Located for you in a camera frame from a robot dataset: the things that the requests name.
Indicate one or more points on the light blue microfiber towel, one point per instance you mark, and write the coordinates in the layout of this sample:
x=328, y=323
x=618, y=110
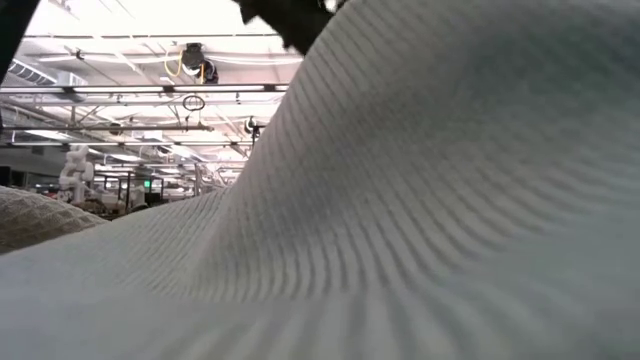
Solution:
x=400, y=200

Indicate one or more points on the black hanging fixture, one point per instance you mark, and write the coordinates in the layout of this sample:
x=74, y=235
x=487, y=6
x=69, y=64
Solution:
x=250, y=125

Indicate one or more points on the long ceiling light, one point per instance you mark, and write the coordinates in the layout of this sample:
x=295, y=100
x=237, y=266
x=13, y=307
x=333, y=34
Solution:
x=120, y=89

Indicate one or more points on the horizontal ceiling pipe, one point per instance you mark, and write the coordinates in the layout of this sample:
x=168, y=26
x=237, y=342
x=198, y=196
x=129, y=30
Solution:
x=100, y=128

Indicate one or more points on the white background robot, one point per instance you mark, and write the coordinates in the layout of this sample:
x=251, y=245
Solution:
x=75, y=172

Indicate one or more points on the ceiling air duct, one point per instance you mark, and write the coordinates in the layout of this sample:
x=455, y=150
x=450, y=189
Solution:
x=25, y=72

